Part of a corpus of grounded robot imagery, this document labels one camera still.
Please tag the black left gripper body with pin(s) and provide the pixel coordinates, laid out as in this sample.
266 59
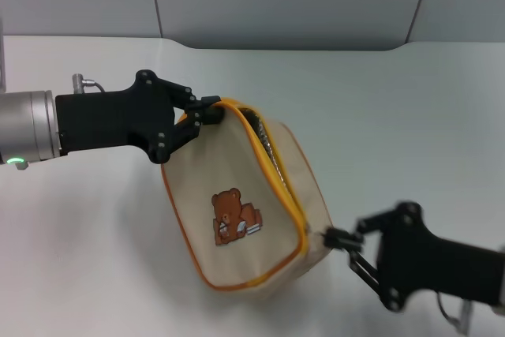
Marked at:
114 124

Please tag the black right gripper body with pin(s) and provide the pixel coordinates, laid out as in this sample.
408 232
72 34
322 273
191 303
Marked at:
438 260

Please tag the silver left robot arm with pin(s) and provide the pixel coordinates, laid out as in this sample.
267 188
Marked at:
25 128

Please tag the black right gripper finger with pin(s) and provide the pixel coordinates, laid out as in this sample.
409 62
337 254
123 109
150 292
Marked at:
365 268
369 228

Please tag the beige bear print food bag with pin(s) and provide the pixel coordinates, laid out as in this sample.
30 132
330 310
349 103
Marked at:
244 203

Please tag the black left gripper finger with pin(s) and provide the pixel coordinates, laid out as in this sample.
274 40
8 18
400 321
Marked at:
185 96
187 128

